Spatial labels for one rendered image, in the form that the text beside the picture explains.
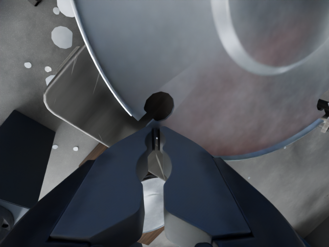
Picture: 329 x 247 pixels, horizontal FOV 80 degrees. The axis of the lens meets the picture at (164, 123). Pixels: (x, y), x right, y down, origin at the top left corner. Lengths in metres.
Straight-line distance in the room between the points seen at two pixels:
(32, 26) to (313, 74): 0.86
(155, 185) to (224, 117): 0.63
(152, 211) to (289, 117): 0.71
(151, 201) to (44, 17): 0.78
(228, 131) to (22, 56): 0.85
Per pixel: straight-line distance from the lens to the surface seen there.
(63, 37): 0.26
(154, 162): 0.17
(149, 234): 1.02
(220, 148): 0.19
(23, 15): 0.93
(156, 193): 0.81
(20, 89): 0.97
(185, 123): 0.15
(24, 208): 0.66
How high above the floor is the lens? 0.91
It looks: 57 degrees down
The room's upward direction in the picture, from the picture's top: 141 degrees clockwise
